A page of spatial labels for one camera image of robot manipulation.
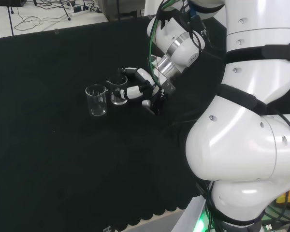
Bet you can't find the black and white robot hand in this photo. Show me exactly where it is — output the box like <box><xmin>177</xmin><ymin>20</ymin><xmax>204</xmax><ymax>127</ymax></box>
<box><xmin>111</xmin><ymin>67</ymin><xmax>176</xmax><ymax>117</ymax></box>

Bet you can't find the clear glass beaker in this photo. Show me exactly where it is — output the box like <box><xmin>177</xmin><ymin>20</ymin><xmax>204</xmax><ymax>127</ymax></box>
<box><xmin>85</xmin><ymin>84</ymin><xmax>109</xmax><ymax>117</ymax></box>
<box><xmin>106</xmin><ymin>75</ymin><xmax>129</xmax><ymax>106</ymax></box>

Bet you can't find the grey cabinet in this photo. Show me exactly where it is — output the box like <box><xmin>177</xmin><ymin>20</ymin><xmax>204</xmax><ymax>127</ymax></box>
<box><xmin>104</xmin><ymin>0</ymin><xmax>146</xmax><ymax>21</ymax></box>

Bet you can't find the black scalloped bench cloth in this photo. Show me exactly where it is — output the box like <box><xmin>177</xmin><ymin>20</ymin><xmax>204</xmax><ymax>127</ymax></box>
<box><xmin>0</xmin><ymin>15</ymin><xmax>228</xmax><ymax>229</ymax></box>

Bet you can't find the white power strip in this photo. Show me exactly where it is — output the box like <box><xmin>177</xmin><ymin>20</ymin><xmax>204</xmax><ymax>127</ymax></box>
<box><xmin>71</xmin><ymin>4</ymin><xmax>90</xmax><ymax>17</ymax></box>

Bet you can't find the black tripod leg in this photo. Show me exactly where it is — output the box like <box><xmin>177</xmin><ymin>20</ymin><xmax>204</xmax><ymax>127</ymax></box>
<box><xmin>58</xmin><ymin>0</ymin><xmax>73</xmax><ymax>21</ymax></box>

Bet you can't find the black box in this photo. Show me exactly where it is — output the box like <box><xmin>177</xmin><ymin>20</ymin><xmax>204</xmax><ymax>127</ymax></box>
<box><xmin>0</xmin><ymin>0</ymin><xmax>28</xmax><ymax>8</ymax></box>

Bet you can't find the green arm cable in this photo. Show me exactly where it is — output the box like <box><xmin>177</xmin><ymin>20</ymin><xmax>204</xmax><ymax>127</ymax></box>
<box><xmin>147</xmin><ymin>0</ymin><xmax>175</xmax><ymax>92</ymax></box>

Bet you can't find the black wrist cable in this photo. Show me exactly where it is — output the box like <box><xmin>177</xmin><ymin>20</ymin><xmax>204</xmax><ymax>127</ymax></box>
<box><xmin>183</xmin><ymin>0</ymin><xmax>212</xmax><ymax>53</ymax></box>

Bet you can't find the white floor cable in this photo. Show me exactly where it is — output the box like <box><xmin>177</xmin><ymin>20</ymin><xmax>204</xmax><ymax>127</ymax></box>
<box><xmin>14</xmin><ymin>6</ymin><xmax>71</xmax><ymax>32</ymax></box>

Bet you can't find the black base cable bundle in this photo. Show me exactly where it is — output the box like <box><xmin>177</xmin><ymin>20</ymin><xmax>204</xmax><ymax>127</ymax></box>
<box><xmin>195</xmin><ymin>180</ymin><xmax>235</xmax><ymax>232</ymax></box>

